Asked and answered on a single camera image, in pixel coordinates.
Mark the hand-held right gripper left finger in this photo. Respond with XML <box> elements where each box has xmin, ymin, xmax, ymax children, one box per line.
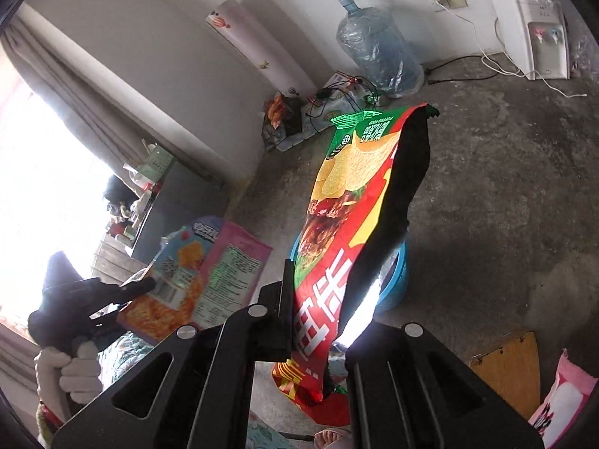
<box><xmin>51</xmin><ymin>258</ymin><xmax>297</xmax><ymax>449</ymax></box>

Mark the green plastic basket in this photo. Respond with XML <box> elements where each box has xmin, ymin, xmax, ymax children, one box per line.
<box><xmin>143</xmin><ymin>145</ymin><xmax>176</xmax><ymax>183</ymax></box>

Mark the rolled white poster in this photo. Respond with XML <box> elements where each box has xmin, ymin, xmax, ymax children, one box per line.
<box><xmin>205</xmin><ymin>0</ymin><xmax>315</xmax><ymax>99</ymax></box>

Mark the large clear water bottle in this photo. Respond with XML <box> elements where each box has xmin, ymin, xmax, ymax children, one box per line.
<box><xmin>337</xmin><ymin>0</ymin><xmax>426</xmax><ymax>99</ymax></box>

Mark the pink snack bag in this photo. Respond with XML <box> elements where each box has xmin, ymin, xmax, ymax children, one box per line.
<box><xmin>116</xmin><ymin>215</ymin><xmax>273</xmax><ymax>344</ymax></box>

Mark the blue mesh wastebasket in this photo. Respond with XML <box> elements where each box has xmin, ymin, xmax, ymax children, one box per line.
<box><xmin>289</xmin><ymin>236</ymin><xmax>411</xmax><ymax>314</ymax></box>

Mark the white water dispenser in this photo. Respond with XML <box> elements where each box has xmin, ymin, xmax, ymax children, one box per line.
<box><xmin>487</xmin><ymin>0</ymin><xmax>572</xmax><ymax>80</ymax></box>

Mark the white cable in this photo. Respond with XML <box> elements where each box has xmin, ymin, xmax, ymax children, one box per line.
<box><xmin>440</xmin><ymin>2</ymin><xmax>588</xmax><ymax>99</ymax></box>

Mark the wooden board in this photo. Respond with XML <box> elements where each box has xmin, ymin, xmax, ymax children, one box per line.
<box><xmin>469</xmin><ymin>331</ymin><xmax>541</xmax><ymax>422</ymax></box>

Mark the person's left hand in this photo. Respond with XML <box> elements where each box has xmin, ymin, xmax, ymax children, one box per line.
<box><xmin>34</xmin><ymin>340</ymin><xmax>104</xmax><ymax>422</ymax></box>

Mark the orange snack bag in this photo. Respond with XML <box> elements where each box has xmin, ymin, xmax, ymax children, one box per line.
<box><xmin>261</xmin><ymin>94</ymin><xmax>305</xmax><ymax>150</ymax></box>

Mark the black cable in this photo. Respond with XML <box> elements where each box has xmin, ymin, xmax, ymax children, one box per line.
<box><xmin>423</xmin><ymin>54</ymin><xmax>499</xmax><ymax>86</ymax></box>

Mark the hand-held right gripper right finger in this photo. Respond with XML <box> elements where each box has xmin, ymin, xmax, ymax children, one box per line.
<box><xmin>345</xmin><ymin>320</ymin><xmax>546</xmax><ymax>449</ymax></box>

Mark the floral blanket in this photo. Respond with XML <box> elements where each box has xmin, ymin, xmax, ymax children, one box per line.
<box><xmin>98</xmin><ymin>332</ymin><xmax>291</xmax><ymax>449</ymax></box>

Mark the metal window railing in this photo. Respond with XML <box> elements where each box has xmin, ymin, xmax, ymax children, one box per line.
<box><xmin>91</xmin><ymin>234</ymin><xmax>141</xmax><ymax>281</ymax></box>

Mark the red green chip bag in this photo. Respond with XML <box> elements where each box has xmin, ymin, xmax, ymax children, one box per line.
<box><xmin>272</xmin><ymin>102</ymin><xmax>441</xmax><ymax>415</ymax></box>

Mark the black backpack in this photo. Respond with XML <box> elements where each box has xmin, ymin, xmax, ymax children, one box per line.
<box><xmin>102</xmin><ymin>175</ymin><xmax>141</xmax><ymax>211</ymax></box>

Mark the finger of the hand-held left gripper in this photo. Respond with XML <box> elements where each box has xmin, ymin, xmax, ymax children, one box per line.
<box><xmin>119</xmin><ymin>277</ymin><xmax>157</xmax><ymax>301</ymax></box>

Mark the grey cabinet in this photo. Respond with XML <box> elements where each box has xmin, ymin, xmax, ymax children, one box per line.
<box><xmin>131</xmin><ymin>156</ymin><xmax>230</xmax><ymax>263</ymax></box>

